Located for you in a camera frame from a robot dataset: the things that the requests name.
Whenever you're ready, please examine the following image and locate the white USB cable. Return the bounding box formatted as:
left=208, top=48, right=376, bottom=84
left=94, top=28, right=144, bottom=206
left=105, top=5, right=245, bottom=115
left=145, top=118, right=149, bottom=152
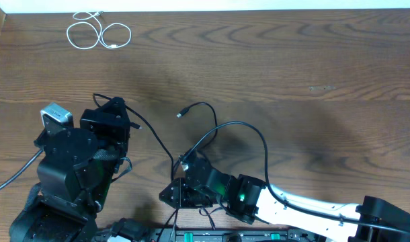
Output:
left=66, top=10, right=132, bottom=50

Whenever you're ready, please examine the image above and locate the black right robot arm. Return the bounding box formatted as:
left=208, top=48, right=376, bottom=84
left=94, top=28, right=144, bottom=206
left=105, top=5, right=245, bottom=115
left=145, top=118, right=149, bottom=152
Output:
left=159, top=152, right=410, bottom=241

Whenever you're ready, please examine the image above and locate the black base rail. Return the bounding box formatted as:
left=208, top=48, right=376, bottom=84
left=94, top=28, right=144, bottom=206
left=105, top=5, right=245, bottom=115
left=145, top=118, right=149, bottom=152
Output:
left=90, top=217, right=327, bottom=242

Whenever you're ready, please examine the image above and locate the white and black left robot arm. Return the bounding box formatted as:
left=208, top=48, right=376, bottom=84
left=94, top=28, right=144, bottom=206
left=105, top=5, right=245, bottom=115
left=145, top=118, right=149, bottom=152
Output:
left=9, top=97, right=131, bottom=241

